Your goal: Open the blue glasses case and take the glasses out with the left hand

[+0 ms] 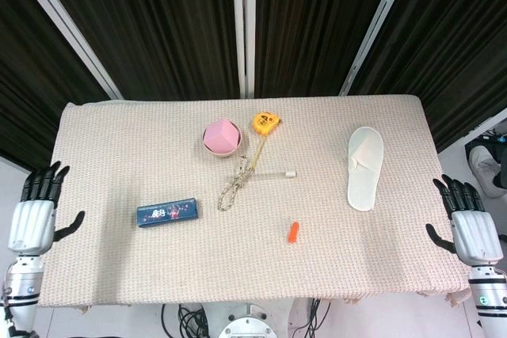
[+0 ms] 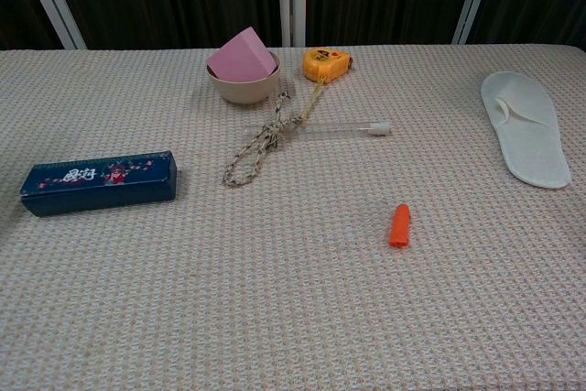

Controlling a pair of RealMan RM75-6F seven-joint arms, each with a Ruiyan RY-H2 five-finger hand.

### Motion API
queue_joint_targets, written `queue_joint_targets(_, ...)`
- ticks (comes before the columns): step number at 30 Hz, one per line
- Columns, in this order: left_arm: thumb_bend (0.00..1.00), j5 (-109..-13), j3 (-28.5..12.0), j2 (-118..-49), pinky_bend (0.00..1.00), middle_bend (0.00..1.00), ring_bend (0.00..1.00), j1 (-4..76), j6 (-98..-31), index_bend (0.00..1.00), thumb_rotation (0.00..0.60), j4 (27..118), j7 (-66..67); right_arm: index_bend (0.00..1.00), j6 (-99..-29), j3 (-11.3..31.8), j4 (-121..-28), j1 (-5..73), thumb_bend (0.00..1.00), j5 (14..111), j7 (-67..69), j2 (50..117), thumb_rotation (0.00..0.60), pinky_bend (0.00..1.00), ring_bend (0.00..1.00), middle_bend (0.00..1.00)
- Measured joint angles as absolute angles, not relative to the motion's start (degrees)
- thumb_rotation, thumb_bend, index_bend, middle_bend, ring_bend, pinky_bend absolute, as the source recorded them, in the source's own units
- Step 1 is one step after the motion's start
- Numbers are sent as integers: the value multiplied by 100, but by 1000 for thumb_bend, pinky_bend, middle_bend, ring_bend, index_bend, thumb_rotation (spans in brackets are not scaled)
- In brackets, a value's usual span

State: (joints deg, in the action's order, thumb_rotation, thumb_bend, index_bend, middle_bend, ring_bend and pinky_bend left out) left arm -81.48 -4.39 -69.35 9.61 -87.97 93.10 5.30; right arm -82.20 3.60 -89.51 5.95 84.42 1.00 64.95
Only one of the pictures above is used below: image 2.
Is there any blue glasses box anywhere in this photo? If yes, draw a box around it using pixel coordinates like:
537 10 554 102
19 150 179 218

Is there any clear tube with white cap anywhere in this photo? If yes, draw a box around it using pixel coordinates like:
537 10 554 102
244 120 393 138

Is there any beige bowl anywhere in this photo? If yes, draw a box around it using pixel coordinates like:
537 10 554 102
206 49 282 105

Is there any yellow tape measure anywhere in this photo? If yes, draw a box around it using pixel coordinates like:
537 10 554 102
301 47 354 85

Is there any orange rubber cap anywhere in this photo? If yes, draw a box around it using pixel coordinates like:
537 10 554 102
387 203 413 249

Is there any pink foam block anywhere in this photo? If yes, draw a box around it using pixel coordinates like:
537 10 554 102
205 27 278 81

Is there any beige woven tablecloth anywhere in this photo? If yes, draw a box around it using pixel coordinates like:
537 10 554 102
0 45 586 391

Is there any white disposable slipper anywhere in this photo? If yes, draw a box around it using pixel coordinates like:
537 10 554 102
480 71 572 190

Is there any braided knotted rope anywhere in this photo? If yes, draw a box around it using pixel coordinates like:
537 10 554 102
222 77 327 189

